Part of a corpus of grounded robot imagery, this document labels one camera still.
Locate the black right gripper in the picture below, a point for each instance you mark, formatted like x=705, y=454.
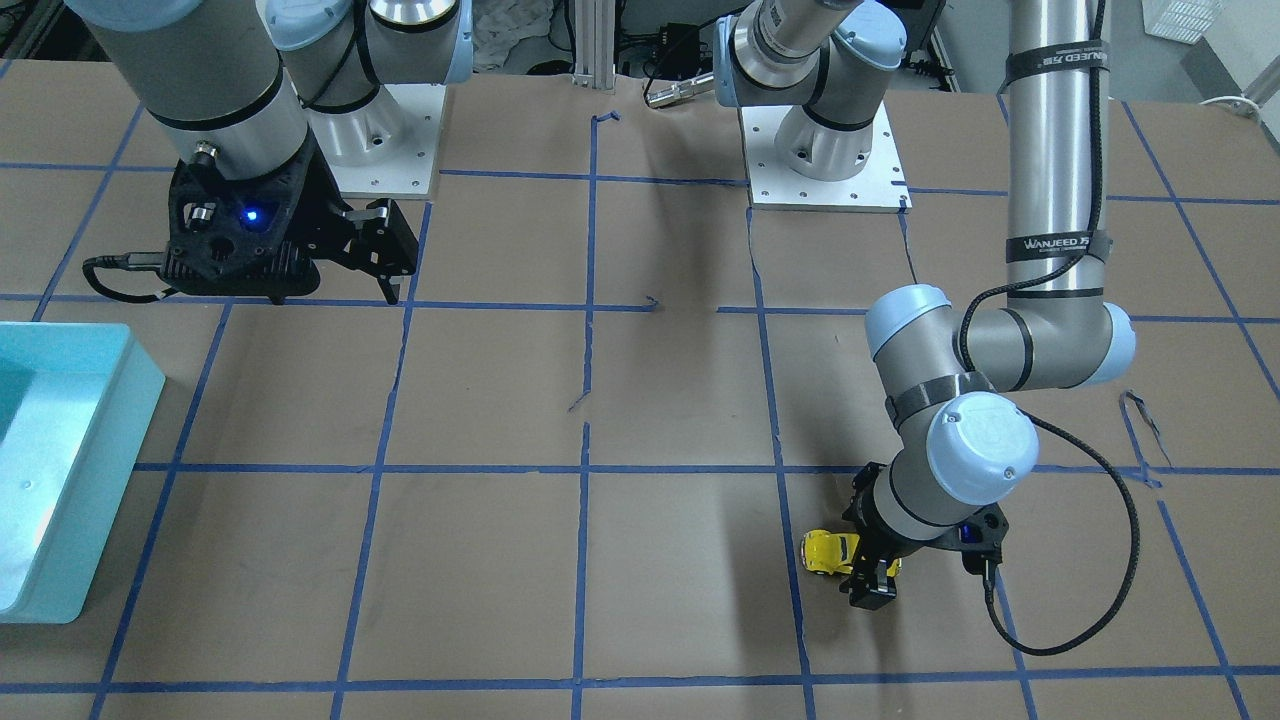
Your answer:
x=322, y=203

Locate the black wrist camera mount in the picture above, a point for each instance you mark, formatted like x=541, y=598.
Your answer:
x=237, y=237

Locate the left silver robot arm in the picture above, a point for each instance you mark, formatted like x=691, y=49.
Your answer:
x=948, y=374

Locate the yellow beetle toy car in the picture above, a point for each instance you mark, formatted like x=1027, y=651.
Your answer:
x=828, y=553

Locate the light blue plastic bin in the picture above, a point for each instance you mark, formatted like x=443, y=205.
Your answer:
x=76, y=402

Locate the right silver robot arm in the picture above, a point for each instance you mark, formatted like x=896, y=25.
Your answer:
x=262, y=106

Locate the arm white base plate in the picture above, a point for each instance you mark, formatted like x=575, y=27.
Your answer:
x=795, y=164
x=389, y=148

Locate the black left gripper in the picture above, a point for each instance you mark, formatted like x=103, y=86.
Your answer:
x=872, y=553

